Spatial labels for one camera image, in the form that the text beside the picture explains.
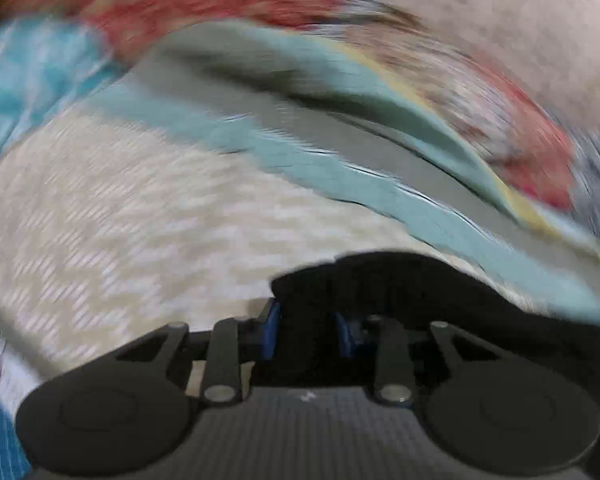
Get red floral quilt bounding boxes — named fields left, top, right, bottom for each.
left=0, top=0, right=581, bottom=212

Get beige and teal patchwork blanket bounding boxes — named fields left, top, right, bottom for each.
left=0, top=15, right=600, bottom=480

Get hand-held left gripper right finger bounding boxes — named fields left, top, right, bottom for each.
left=332, top=312, right=502, bottom=407

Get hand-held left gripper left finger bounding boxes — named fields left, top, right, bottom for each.
left=115, top=299, right=282, bottom=407

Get black pants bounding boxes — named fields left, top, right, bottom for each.
left=270, top=251, right=600, bottom=435

